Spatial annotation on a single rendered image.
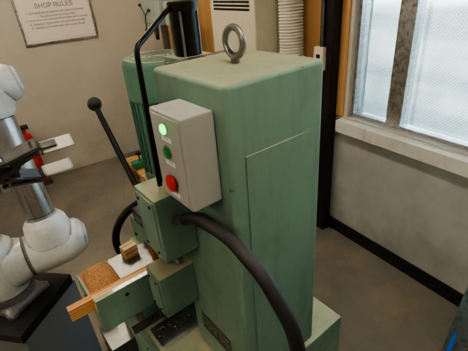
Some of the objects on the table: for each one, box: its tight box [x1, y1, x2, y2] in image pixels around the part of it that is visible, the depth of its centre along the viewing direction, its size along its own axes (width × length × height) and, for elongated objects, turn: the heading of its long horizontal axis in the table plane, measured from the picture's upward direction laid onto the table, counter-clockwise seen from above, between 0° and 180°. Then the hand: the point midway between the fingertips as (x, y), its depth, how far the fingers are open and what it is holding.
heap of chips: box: [79, 261, 120, 295], centre depth 106 cm, size 9×14×4 cm, turn 46°
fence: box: [94, 274, 151, 317], centre depth 109 cm, size 60×2×6 cm, turn 136°
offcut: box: [119, 240, 139, 260], centre depth 115 cm, size 4×3×4 cm
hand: (67, 152), depth 89 cm, fingers open, 13 cm apart
